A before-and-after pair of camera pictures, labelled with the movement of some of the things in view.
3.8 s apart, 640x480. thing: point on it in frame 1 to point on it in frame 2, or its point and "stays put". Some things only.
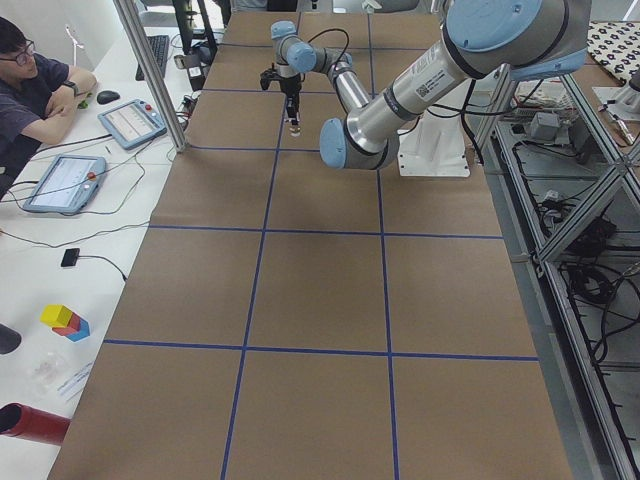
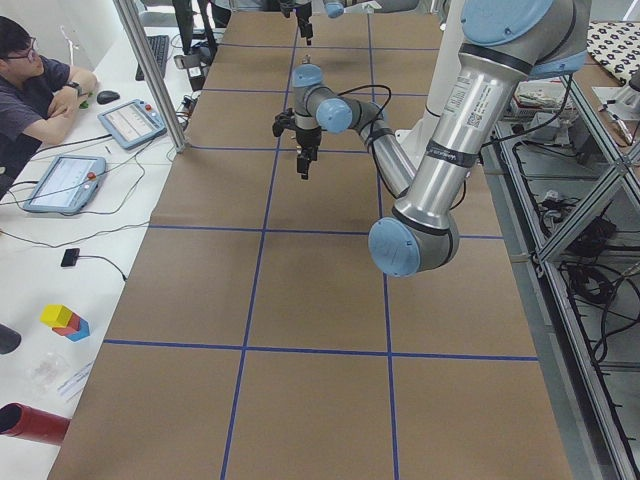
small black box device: [70, 257] stays put
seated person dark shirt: [37, 93] stays put
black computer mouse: [107, 96] stays put
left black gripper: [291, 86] to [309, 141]
